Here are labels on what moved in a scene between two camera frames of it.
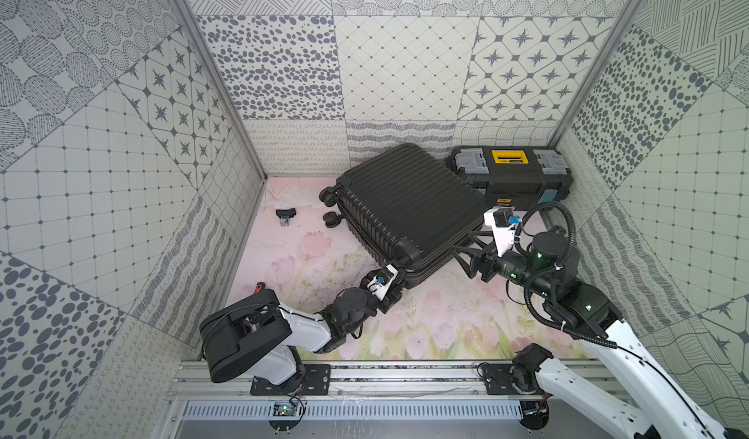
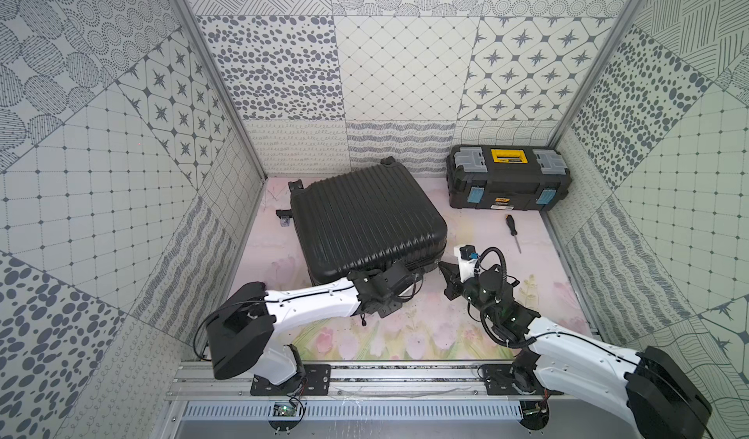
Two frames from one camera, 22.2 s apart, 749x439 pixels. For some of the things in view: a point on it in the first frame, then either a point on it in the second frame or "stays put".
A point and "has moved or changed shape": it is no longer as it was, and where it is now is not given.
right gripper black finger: (472, 254) → (454, 287)
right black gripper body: (513, 266) → (472, 291)
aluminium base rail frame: (191, 381) stays put
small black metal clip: (285, 216) stays put
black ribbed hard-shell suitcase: (407, 209) has moved or changed shape
